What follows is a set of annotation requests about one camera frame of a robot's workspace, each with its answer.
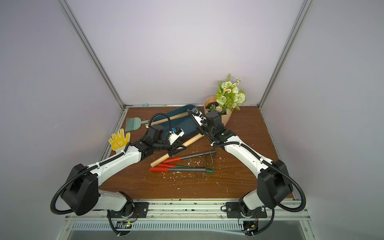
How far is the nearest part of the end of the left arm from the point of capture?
0.63m

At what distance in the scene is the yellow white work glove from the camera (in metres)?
0.99

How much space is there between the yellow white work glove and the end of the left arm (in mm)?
401

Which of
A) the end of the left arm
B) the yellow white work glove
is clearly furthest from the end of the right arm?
the yellow white work glove
